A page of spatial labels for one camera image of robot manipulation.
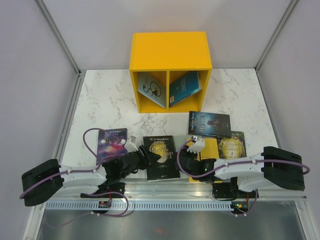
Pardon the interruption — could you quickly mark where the black Moon and Sixpence book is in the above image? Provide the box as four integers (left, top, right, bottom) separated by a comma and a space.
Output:
143, 135, 180, 182

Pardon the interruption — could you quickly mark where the dark Wuthering Heights book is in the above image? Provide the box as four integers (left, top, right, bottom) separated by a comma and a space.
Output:
188, 111, 232, 138

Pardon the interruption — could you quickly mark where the light blue cat book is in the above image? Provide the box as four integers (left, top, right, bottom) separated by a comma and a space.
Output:
138, 72, 167, 109

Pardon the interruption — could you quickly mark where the blue 20000 Leagues book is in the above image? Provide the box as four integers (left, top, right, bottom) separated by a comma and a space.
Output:
169, 71, 202, 107

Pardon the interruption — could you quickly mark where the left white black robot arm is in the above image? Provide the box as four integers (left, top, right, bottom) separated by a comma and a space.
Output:
20, 145, 156, 207

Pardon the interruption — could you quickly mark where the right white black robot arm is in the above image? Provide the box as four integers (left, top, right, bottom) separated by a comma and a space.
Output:
175, 144, 310, 197

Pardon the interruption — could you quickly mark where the clear plastic file folder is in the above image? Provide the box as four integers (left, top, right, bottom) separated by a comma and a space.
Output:
173, 135, 189, 183

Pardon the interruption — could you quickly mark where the yellow notebook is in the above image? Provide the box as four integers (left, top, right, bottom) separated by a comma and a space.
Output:
184, 138, 219, 175

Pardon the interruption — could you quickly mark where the green Alice Wonderland book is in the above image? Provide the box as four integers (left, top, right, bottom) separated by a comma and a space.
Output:
217, 131, 247, 160

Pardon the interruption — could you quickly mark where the yellow wooden two-slot shelf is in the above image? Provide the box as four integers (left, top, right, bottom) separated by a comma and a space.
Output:
129, 31, 213, 114

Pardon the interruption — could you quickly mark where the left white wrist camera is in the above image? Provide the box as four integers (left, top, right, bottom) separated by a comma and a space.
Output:
120, 135, 138, 153

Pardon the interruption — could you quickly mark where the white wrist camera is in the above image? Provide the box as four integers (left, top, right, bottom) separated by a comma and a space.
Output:
120, 135, 138, 153
186, 136, 206, 154

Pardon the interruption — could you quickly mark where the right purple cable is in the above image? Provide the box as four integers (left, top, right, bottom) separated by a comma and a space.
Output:
176, 138, 311, 180

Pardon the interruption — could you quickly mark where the purple cable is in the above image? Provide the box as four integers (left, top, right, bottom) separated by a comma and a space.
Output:
176, 138, 311, 180
19, 127, 126, 201

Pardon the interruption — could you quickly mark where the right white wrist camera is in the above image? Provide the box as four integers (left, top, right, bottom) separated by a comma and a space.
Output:
186, 136, 206, 154

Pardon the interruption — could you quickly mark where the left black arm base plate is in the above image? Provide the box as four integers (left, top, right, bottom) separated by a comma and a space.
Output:
80, 182, 126, 200

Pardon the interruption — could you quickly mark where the aluminium front rail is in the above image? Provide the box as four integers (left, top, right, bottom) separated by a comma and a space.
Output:
52, 179, 307, 200

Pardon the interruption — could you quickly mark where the white slotted cable duct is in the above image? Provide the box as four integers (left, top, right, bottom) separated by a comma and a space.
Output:
45, 199, 234, 211

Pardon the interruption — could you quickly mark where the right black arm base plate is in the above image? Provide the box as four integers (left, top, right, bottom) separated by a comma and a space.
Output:
212, 182, 256, 201

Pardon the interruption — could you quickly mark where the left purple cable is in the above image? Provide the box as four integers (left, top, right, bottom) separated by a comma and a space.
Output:
19, 127, 126, 201

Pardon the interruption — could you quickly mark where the left aluminium frame post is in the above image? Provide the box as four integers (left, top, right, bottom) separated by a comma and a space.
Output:
34, 0, 82, 76

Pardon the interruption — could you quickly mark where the aluminium frame post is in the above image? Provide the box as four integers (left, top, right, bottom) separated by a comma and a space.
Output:
254, 0, 300, 72
34, 0, 82, 76

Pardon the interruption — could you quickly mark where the right aluminium frame post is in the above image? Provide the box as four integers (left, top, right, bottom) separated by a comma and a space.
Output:
254, 0, 300, 72

